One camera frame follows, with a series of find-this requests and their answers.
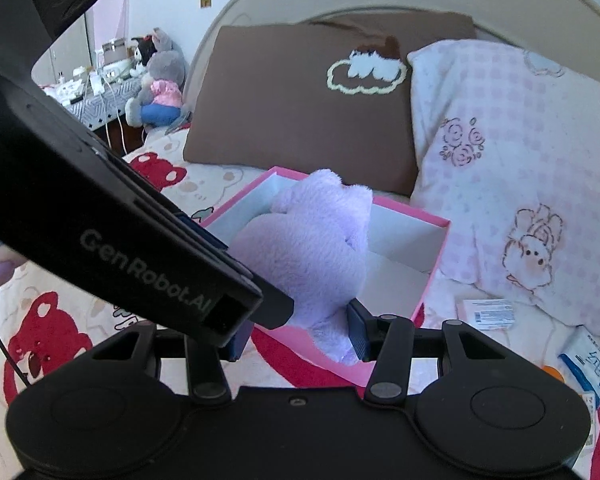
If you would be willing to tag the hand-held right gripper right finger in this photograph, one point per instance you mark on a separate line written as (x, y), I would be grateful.
(357, 332)

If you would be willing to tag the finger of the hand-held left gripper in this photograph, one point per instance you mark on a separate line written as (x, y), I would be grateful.
(205, 237)
(277, 310)

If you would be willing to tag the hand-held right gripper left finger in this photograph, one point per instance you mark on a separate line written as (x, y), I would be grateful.
(237, 347)

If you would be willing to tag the purple plush toy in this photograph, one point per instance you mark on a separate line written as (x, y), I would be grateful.
(305, 250)

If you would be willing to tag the pink cardboard box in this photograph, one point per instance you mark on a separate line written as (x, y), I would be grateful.
(400, 250)

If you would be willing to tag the small white printed packet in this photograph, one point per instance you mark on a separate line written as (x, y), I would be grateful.
(487, 314)

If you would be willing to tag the blue white tissue packet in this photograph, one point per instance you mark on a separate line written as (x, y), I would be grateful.
(587, 365)

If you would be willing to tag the bedside table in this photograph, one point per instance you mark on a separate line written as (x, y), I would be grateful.
(100, 102)

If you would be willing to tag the grey rabbit plush toy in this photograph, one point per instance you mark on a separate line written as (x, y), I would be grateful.
(162, 90)

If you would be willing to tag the brown pillow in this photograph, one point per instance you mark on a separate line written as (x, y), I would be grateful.
(280, 110)

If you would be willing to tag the black white plush toy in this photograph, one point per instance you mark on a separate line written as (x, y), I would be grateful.
(142, 57)

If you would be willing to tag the pink checked pillow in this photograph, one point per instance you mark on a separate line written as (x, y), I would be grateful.
(530, 160)

